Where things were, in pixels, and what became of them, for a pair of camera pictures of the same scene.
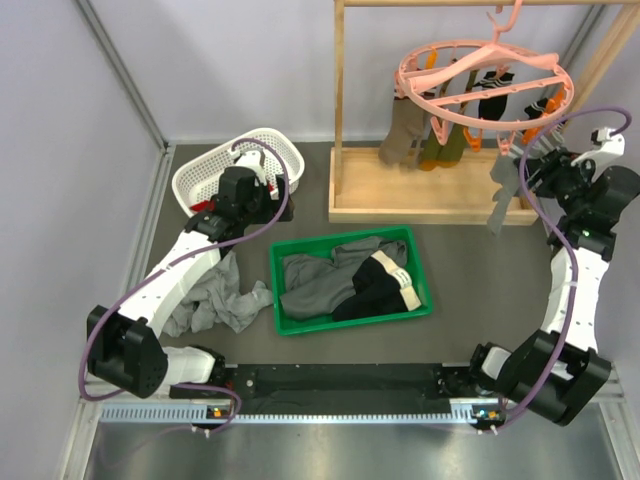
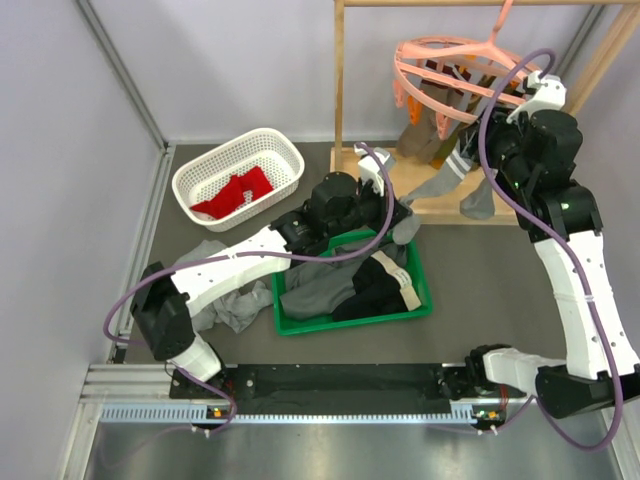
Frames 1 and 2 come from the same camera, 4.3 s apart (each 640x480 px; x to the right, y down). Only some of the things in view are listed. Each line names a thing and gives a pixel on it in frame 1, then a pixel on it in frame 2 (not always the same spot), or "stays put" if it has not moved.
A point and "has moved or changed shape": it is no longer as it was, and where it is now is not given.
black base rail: [338, 388] stays put
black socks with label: [380, 288] stays put
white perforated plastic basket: [278, 156] stays put
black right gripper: [554, 166] → [497, 124]
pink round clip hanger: [442, 63] has moved or changed shape
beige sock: [404, 141] → [422, 139]
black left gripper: [273, 207] → [382, 205]
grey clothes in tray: [316, 284] stays put
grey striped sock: [504, 170] has moved or changed shape
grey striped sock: [551, 140] has moved or changed shape
